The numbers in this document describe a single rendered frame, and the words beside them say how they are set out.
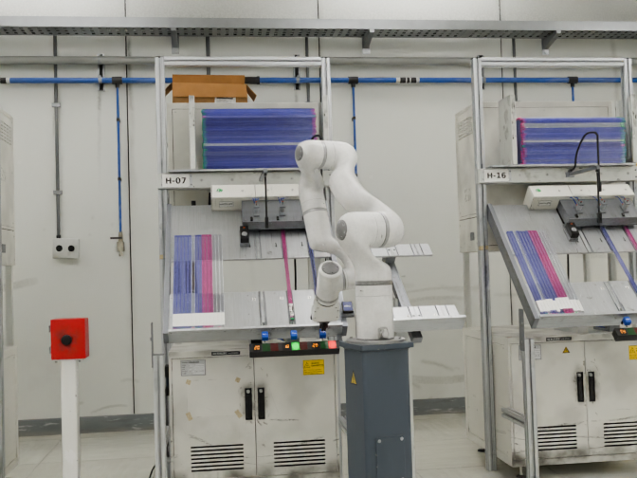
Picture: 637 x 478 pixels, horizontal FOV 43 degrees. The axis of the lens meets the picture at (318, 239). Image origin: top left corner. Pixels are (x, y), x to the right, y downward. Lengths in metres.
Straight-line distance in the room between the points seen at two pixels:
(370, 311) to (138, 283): 2.68
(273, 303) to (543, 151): 1.48
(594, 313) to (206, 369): 1.59
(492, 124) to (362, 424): 1.89
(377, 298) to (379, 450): 0.48
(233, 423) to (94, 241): 2.01
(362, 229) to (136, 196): 2.72
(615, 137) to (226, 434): 2.22
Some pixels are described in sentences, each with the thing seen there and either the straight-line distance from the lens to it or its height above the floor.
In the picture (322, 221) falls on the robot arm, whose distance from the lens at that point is 2.91.
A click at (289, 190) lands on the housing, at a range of 3.55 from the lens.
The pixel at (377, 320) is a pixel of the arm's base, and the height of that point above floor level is 0.77.
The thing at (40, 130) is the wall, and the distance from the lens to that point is 5.24.
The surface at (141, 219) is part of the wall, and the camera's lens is 5.09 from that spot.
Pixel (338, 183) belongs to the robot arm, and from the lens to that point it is 2.75.
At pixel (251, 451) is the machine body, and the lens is 3.49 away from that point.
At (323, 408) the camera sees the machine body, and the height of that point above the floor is 0.36.
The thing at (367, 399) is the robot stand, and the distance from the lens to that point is 2.59.
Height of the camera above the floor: 0.94
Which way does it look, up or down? 2 degrees up
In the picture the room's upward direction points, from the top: 2 degrees counter-clockwise
